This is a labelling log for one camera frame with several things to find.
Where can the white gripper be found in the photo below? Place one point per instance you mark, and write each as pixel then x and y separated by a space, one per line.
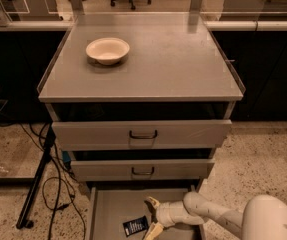
pixel 164 214

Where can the dark blue rxbar wrapper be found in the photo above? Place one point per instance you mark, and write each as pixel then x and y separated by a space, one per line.
pixel 135 226

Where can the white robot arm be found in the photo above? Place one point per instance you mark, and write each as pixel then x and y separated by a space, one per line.
pixel 264 216

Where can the bottom grey open drawer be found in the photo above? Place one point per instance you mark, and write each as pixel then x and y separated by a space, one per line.
pixel 114 203

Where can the middle grey drawer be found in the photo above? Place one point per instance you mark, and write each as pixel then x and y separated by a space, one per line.
pixel 127 170

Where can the top grey drawer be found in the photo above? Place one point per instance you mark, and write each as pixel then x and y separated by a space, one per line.
pixel 125 135

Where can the grey drawer cabinet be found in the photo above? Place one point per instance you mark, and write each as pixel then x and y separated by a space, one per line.
pixel 173 71

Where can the black tripod leg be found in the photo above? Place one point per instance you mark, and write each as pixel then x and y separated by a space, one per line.
pixel 23 221

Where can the white paper bowl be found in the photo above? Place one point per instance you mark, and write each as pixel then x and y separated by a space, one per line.
pixel 107 51

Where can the white horizontal rail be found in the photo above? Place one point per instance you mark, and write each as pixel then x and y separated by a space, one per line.
pixel 211 25

